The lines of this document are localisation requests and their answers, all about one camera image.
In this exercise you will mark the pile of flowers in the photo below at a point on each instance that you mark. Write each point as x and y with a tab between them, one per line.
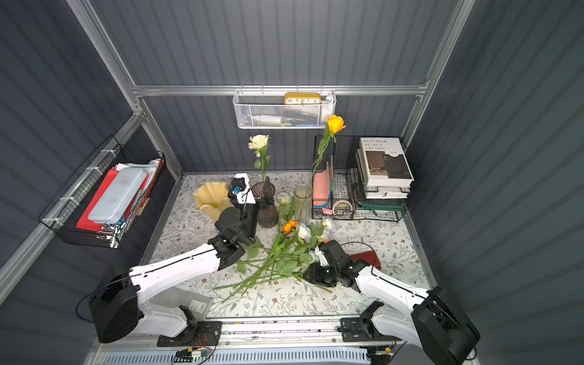
292	251

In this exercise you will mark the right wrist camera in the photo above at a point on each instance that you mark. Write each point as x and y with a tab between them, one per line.
320	259

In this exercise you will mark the cream white rose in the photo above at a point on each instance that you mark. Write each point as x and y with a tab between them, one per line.
259	145

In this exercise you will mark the yellow clock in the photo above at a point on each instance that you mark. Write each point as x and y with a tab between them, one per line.
302	98

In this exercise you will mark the clear glass vase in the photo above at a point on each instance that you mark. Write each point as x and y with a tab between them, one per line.
303	203

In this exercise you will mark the white plastic case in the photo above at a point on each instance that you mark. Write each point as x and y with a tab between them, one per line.
113	203

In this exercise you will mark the interior design trends book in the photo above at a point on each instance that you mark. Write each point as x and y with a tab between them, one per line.
384	162

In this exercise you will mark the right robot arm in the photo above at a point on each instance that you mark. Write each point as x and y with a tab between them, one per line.
430	319

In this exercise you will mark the yellow orange rose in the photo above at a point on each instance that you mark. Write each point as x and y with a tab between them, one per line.
334	124

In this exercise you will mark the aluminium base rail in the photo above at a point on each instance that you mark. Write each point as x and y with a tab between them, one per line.
339	339

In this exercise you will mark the purple ribbed glass vase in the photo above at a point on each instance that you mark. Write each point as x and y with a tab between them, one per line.
264	195

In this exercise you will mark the yellow wavy vase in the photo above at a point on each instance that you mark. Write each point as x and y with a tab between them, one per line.
212	199

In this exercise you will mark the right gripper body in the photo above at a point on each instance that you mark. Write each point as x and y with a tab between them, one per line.
315	272

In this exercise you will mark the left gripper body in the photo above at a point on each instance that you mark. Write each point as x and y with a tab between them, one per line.
249	205

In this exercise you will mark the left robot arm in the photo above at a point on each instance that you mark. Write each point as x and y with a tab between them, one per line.
122	304

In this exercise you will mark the white wire wall basket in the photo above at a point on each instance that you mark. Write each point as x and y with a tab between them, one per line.
265	109

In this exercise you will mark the black wire desk organizer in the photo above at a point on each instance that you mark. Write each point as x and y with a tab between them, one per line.
347	182

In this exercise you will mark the floral table mat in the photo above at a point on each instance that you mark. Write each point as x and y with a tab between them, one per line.
187	228

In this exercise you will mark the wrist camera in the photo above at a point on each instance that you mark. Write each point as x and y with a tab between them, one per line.
320	259
239	191

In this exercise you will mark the red folder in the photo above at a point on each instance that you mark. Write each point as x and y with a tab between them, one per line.
83	223

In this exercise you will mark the pink folder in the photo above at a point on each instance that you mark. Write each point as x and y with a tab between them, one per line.
321	188

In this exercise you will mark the red notebook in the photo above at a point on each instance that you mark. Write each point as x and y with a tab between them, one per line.
370	257

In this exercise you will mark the tape roll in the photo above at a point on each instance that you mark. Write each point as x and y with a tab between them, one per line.
343	209

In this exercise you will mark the black wire side basket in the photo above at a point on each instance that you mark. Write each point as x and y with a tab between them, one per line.
63	216

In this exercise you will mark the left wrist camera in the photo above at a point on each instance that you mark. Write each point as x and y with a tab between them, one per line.
239	191

